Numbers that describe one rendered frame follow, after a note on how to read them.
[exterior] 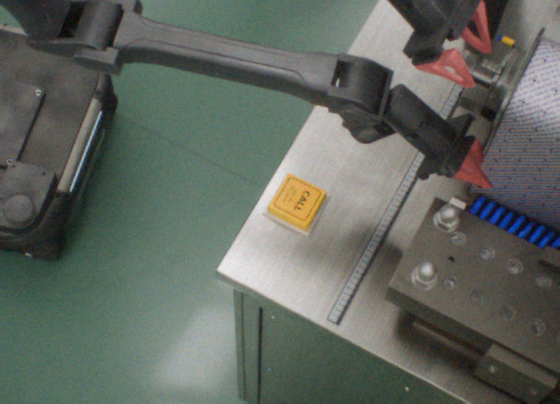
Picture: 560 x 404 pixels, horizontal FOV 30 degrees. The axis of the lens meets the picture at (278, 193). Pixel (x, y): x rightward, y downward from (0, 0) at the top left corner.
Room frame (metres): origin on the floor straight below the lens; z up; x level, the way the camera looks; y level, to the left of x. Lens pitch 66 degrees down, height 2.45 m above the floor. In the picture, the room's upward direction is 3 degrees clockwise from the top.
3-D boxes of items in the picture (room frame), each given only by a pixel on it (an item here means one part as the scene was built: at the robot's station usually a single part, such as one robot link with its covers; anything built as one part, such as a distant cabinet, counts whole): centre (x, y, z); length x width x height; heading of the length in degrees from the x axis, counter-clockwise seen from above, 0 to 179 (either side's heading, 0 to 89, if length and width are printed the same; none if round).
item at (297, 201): (0.68, -0.03, 0.91); 0.07 x 0.07 x 0.02; 64
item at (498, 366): (0.40, -0.35, 0.96); 0.10 x 0.03 x 0.11; 64
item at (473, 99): (0.77, -0.29, 1.05); 0.06 x 0.05 x 0.31; 64
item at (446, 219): (0.61, -0.25, 1.05); 0.04 x 0.04 x 0.04
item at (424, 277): (0.52, -0.21, 1.05); 0.04 x 0.04 x 0.04
